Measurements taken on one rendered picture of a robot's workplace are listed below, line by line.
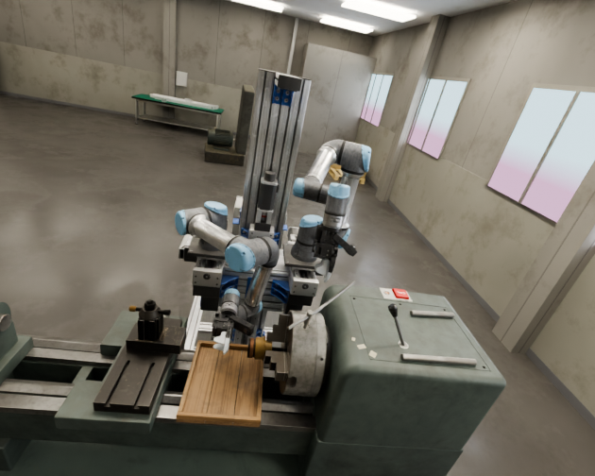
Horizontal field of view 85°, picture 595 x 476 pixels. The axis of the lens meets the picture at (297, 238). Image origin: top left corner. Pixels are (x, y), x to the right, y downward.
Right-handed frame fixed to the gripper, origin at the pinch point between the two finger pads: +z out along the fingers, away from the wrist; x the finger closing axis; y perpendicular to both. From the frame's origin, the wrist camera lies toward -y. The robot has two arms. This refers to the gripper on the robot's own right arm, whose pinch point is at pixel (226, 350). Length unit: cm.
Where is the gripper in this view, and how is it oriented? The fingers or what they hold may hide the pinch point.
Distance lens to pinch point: 132.8
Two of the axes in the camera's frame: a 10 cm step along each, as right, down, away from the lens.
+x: 1.8, -8.8, -4.4
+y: -9.8, -1.3, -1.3
